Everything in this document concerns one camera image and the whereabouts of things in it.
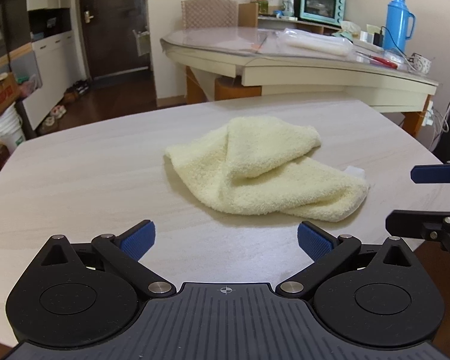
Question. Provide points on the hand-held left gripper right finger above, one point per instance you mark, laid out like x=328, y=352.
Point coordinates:
x=315, y=240

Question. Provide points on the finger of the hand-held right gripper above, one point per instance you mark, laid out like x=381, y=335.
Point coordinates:
x=431, y=173
x=408, y=223

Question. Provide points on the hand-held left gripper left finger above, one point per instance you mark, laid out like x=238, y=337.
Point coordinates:
x=137, y=240

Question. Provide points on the cream yellow towel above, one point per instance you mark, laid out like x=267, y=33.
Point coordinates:
x=270, y=172

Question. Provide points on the white power strip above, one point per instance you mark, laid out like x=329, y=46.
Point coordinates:
x=428, y=112

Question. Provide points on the polka dot mug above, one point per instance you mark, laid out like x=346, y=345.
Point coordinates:
x=422, y=63

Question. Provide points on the red scissors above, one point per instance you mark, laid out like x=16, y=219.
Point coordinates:
x=384, y=62

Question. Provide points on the black power adapter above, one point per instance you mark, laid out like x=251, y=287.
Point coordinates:
x=378, y=38

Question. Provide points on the blue thermos jug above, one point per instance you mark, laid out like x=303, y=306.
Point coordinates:
x=397, y=26

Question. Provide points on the pair of slippers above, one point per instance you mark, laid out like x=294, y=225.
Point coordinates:
x=57, y=111

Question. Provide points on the cream glass-topped dining table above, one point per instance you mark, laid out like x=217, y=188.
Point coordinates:
x=307, y=71

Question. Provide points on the dark shoes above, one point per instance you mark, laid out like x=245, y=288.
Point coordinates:
x=77, y=89

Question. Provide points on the white plastic bucket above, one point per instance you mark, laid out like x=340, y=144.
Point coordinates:
x=9, y=129

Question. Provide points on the clear plastic bag with roll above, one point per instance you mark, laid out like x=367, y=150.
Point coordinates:
x=315, y=42

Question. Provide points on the printed cardboard carton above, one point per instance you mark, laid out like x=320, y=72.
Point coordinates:
x=2, y=99

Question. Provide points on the teal toaster oven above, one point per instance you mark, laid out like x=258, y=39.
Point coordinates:
x=318, y=4

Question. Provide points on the white cabinet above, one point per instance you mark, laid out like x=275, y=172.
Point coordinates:
x=48, y=56

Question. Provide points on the dark brown door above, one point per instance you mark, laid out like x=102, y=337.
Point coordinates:
x=112, y=26

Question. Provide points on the snack bag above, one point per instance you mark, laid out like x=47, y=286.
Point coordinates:
x=288, y=5

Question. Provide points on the brown cardboard box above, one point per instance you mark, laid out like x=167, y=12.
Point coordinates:
x=247, y=15

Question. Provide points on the woven pattern chair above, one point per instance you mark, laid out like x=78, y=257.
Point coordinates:
x=210, y=13

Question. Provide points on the jar with orange lid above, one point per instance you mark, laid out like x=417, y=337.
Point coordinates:
x=260, y=5

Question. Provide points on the white wall basket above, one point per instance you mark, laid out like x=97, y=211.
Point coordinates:
x=142, y=43

